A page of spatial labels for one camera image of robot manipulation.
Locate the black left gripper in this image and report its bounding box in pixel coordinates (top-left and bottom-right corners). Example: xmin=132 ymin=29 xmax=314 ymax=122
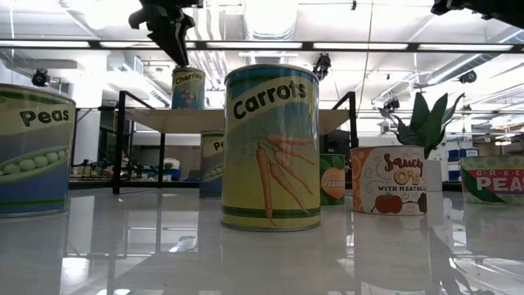
xmin=129 ymin=0 xmax=204 ymax=68

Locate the white cup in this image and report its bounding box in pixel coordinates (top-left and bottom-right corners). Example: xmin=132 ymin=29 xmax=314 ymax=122
xmin=171 ymin=66 xmax=206 ymax=111

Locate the peas can yellow blue label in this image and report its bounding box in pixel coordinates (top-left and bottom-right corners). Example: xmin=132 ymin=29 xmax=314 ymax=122
xmin=0 ymin=83 xmax=77 ymax=218
xmin=199 ymin=129 xmax=225 ymax=200

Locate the carrots can yellow label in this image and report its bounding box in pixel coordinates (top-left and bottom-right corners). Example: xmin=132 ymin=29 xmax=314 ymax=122
xmin=220 ymin=63 xmax=322 ymax=233

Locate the sliced peaches can green label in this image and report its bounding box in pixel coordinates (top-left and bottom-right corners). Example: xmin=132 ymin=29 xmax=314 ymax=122
xmin=319 ymin=153 xmax=347 ymax=207

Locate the saucy o's can white label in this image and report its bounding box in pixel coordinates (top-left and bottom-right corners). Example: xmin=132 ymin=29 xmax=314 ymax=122
xmin=350 ymin=144 xmax=428 ymax=216

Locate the green peas can red banner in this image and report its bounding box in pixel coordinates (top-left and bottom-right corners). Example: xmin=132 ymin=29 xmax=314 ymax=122
xmin=459 ymin=154 xmax=524 ymax=207

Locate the cluttered dark workbench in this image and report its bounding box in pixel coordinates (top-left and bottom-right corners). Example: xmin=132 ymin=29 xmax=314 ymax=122
xmin=69 ymin=157 xmax=201 ymax=190

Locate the green artificial plant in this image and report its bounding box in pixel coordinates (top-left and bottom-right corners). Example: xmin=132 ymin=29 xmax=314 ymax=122
xmin=377 ymin=91 xmax=467 ymax=160

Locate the white plant pot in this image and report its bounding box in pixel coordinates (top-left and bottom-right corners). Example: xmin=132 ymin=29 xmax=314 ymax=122
xmin=423 ymin=158 xmax=444 ymax=193

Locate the blue storage bin rack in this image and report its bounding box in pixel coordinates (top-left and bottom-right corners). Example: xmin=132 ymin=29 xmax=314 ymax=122
xmin=448 ymin=147 xmax=480 ymax=182

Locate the wooden shelf black metal frame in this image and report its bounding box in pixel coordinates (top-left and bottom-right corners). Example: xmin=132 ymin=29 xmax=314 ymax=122
xmin=111 ymin=90 xmax=359 ymax=196

